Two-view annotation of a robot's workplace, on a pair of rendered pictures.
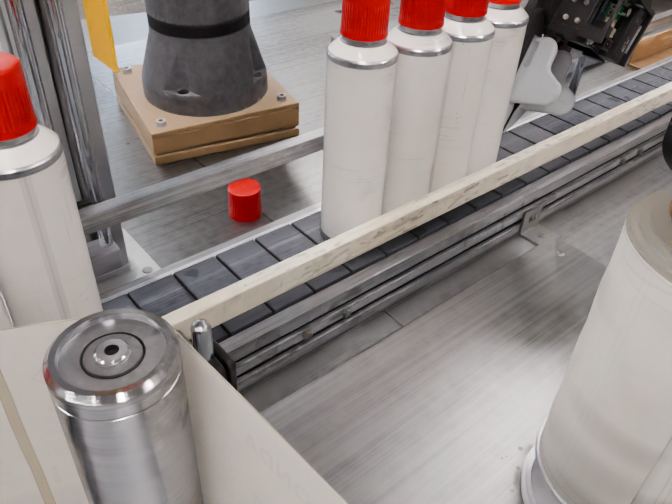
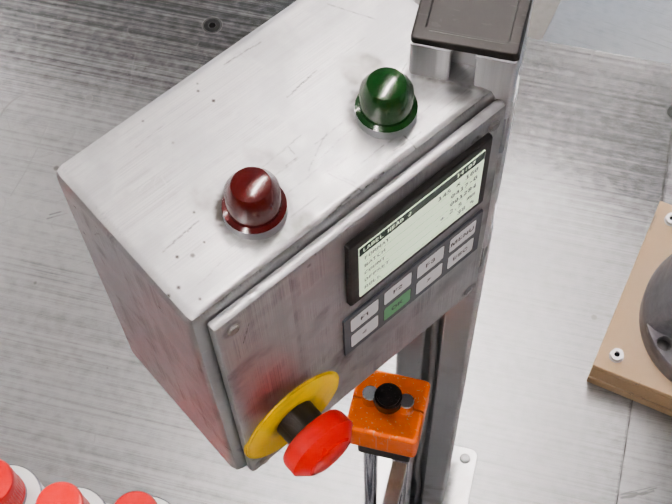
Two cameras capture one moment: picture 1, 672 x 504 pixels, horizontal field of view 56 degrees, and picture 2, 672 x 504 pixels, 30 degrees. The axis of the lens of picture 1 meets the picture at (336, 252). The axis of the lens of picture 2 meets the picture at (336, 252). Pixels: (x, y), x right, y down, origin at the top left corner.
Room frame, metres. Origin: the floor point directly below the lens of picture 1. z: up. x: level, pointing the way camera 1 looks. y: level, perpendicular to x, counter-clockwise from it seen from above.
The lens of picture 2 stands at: (0.22, -0.03, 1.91)
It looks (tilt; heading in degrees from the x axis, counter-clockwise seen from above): 63 degrees down; 59
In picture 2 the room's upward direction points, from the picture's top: 3 degrees counter-clockwise
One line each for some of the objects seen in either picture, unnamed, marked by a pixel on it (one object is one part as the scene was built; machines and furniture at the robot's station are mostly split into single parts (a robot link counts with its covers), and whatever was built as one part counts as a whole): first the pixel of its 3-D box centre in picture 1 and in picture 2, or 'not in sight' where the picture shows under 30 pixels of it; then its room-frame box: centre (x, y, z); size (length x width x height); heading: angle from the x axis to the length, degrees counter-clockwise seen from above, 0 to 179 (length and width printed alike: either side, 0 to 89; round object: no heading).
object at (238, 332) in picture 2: not in sight; (300, 237); (0.35, 0.22, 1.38); 0.17 x 0.10 x 0.19; 7
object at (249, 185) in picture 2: not in sight; (252, 196); (0.32, 0.20, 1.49); 0.03 x 0.03 x 0.02
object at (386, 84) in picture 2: not in sight; (386, 97); (0.39, 0.21, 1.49); 0.03 x 0.03 x 0.02
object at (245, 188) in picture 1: (244, 199); not in sight; (0.54, 0.10, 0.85); 0.03 x 0.03 x 0.03
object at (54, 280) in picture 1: (35, 238); not in sight; (0.28, 0.17, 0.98); 0.05 x 0.05 x 0.20
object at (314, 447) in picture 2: not in sight; (312, 437); (0.31, 0.15, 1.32); 0.04 x 0.03 x 0.04; 7
